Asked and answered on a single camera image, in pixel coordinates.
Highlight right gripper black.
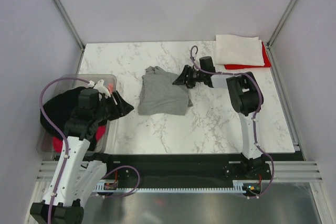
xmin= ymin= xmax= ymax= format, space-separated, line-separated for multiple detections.
xmin=173 ymin=65 xmax=205 ymax=89

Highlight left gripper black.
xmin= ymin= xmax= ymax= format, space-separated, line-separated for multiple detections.
xmin=93 ymin=90 xmax=133 ymax=122

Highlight grey t shirt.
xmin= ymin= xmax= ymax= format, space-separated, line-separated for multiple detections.
xmin=138 ymin=66 xmax=193 ymax=115

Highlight clear plastic bin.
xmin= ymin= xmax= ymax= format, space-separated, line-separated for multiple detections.
xmin=37 ymin=74 xmax=117 ymax=156

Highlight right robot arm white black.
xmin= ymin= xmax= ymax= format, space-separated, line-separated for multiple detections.
xmin=173 ymin=56 xmax=267 ymax=179

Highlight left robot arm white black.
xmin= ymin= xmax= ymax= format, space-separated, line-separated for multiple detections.
xmin=30 ymin=88 xmax=134 ymax=223

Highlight peach t shirt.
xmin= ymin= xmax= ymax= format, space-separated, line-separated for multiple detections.
xmin=107 ymin=83 xmax=114 ymax=94

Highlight white folded t shirt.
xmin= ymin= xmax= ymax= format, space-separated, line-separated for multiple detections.
xmin=214 ymin=34 xmax=264 ymax=66

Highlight black t shirt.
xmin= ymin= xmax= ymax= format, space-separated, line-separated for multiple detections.
xmin=40 ymin=87 xmax=107 ymax=140

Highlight magenta t shirt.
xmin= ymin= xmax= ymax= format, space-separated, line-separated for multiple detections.
xmin=52 ymin=125 xmax=106 ymax=153

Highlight red folded t shirt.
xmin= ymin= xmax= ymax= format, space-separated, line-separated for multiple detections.
xmin=224 ymin=42 xmax=271 ymax=70

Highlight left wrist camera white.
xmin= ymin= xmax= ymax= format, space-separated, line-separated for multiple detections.
xmin=87 ymin=79 xmax=114 ymax=98

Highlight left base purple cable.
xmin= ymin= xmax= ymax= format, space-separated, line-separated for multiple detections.
xmin=96 ymin=165 xmax=141 ymax=200

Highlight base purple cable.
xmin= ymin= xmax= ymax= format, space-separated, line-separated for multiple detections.
xmin=243 ymin=155 xmax=276 ymax=200
xmin=96 ymin=165 xmax=141 ymax=200

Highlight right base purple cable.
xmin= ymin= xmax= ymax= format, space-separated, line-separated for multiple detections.
xmin=243 ymin=155 xmax=276 ymax=200

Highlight white slotted cable duct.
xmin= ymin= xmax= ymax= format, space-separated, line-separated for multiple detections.
xmin=92 ymin=180 xmax=246 ymax=194

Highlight left aluminium frame post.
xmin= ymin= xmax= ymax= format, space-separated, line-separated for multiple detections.
xmin=36 ymin=0 xmax=85 ymax=51

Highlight aluminium frame post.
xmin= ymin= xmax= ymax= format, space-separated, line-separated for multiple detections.
xmin=36 ymin=0 xmax=85 ymax=51
xmin=265 ymin=0 xmax=314 ymax=49

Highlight right aluminium frame post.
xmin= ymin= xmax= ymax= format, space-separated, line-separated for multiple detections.
xmin=265 ymin=0 xmax=314 ymax=49

